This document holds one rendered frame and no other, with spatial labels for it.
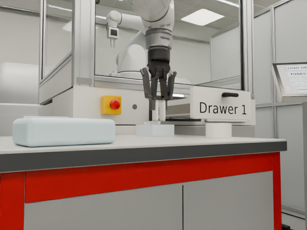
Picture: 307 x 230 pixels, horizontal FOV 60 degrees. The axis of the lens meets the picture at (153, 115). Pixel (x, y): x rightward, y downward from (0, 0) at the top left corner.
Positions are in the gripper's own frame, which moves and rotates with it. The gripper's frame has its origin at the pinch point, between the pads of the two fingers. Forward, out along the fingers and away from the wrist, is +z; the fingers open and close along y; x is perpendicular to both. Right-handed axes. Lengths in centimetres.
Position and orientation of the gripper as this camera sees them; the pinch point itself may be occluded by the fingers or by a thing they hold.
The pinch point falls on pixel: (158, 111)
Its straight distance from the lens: 88.0
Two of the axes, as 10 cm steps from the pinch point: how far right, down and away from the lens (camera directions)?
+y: 8.7, 0.2, 4.9
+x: -4.9, 0.4, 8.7
